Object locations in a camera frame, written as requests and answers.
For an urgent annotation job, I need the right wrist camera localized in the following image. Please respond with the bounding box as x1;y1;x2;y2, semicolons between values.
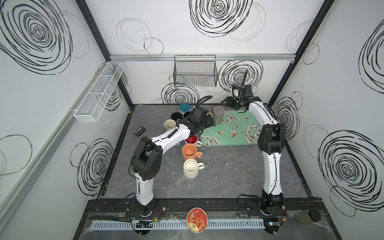
232;85;241;99

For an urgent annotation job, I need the white slotted cable duct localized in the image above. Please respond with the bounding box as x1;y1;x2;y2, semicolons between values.
90;219;265;231

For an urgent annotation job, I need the cream white mug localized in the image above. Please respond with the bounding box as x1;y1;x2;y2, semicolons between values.
185;135;203;147

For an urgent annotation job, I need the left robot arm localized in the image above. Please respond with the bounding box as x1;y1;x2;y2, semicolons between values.
130;105;214;215

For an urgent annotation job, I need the black wire basket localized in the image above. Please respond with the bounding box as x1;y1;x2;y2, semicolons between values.
173;55;219;88

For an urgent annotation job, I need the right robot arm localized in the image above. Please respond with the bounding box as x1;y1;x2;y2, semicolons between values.
222;84;286;216

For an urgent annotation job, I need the small black device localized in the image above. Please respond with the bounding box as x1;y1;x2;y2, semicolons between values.
133;126;146;137

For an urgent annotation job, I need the teal and white mug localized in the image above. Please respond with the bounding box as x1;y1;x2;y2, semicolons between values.
179;103;191;114

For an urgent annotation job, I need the white wire shelf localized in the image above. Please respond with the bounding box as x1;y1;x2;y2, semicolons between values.
74;62;125;123

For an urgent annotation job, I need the black lid jar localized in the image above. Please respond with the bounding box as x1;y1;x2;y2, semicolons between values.
299;210;322;224

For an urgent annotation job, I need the white speckled mug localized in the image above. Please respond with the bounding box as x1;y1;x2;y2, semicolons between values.
183;159;206;179

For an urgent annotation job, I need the orange peach mug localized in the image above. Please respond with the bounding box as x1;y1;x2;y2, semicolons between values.
182;144;203;161

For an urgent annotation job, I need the green floral tray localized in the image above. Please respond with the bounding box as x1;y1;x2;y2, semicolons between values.
201;111;262;147

